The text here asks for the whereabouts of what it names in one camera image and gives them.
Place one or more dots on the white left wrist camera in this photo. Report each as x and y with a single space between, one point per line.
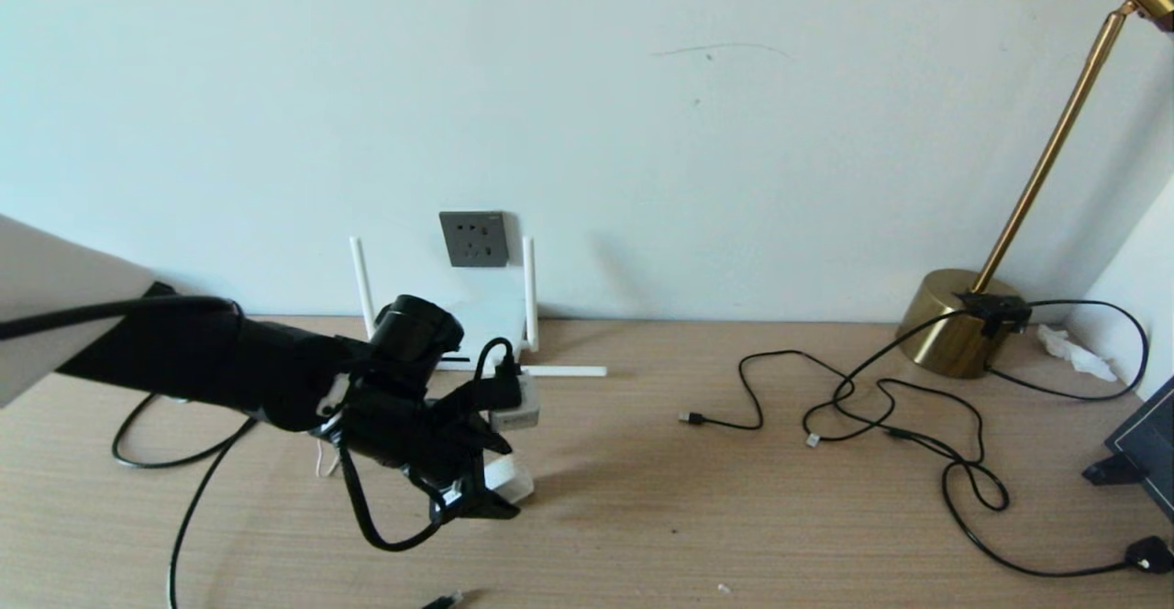
515 412

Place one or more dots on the white wifi router with antennas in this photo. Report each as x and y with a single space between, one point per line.
569 371

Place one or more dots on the brass desk lamp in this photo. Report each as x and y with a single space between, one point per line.
949 325

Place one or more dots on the white power adapter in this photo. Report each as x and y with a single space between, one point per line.
514 481

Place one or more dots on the small black adapter box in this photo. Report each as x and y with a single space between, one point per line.
992 313

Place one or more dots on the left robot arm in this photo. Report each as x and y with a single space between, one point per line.
229 370

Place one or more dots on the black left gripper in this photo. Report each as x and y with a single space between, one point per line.
413 435

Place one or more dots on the grey wall socket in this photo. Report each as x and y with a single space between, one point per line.
472 238

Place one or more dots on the crumpled white tissue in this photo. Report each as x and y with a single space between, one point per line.
1071 352

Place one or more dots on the dark framed board with stand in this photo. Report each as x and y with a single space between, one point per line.
1146 439

